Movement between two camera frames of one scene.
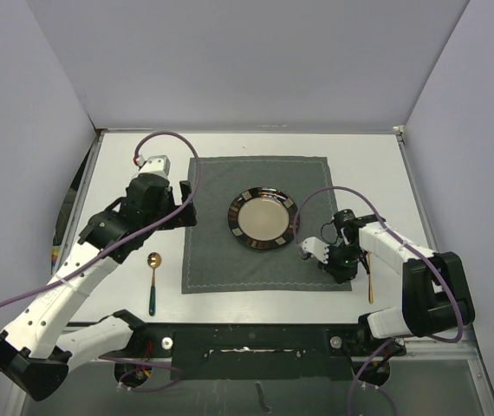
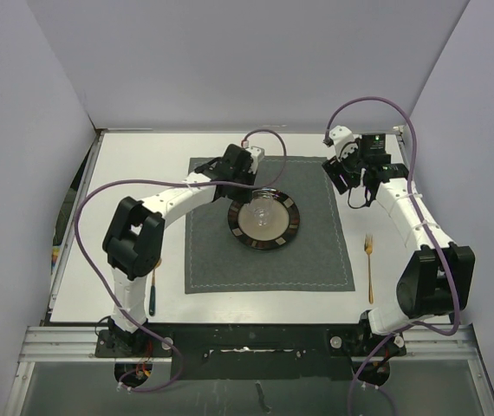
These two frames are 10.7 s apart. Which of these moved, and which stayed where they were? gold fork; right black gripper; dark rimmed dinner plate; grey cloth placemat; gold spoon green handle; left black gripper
Moved: left black gripper; right black gripper
Stayed: gold fork; gold spoon green handle; dark rimmed dinner plate; grey cloth placemat
